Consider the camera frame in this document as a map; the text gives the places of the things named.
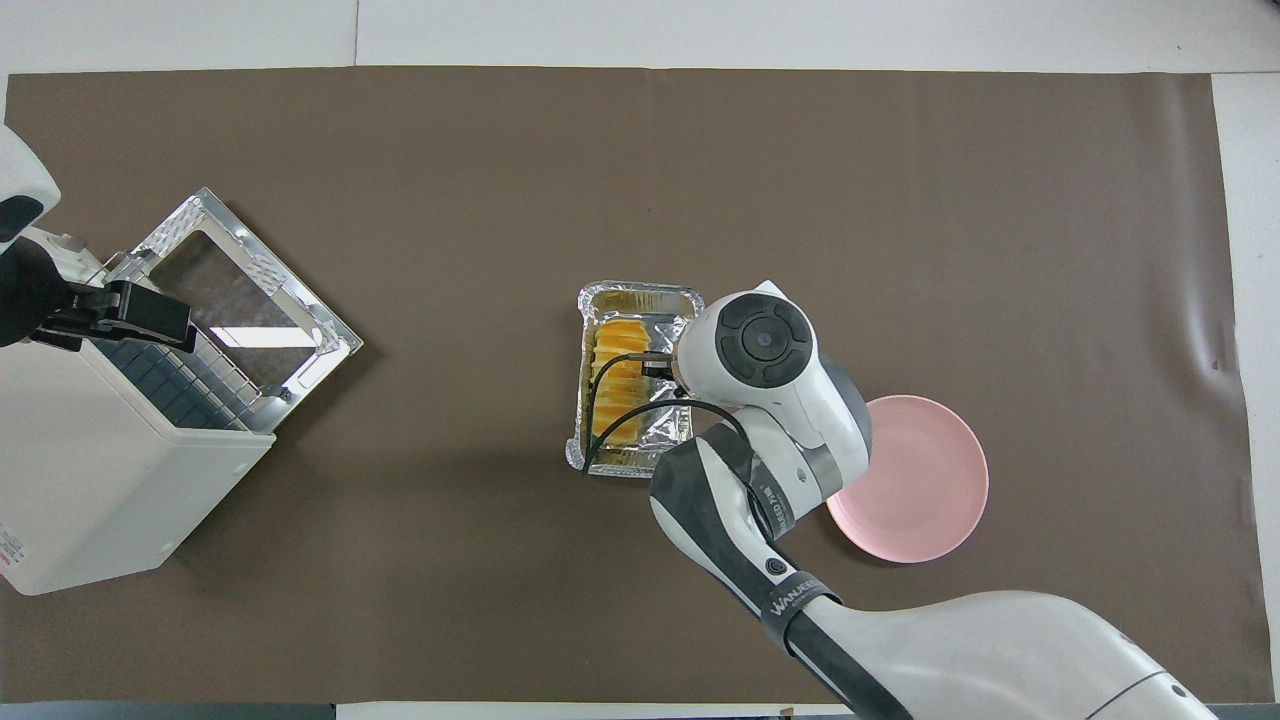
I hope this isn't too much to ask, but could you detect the glass oven door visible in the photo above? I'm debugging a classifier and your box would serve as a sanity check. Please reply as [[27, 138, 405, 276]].
[[130, 187, 364, 401]]

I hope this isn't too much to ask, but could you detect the brown table mat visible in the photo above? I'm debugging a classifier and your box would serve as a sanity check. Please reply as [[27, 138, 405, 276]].
[[0, 67, 1273, 704]]

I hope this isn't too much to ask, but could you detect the oven wire rack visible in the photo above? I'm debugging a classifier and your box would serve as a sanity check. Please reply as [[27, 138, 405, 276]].
[[95, 320, 281, 433]]

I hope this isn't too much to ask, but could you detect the golden ridged bread loaf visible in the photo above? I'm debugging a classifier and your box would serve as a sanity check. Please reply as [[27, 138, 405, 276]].
[[590, 318, 666, 446]]

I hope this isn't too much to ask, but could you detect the cream toaster oven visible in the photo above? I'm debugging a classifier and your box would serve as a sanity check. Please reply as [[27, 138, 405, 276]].
[[0, 255, 279, 596]]

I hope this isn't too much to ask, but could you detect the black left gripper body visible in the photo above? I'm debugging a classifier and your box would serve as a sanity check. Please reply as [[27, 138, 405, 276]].
[[30, 280, 198, 353]]

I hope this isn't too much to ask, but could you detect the pink round plate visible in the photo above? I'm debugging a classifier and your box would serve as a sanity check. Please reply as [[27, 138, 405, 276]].
[[826, 395, 990, 564]]

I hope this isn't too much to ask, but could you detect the aluminium foil tray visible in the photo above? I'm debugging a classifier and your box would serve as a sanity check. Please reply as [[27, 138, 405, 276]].
[[565, 281, 706, 478]]

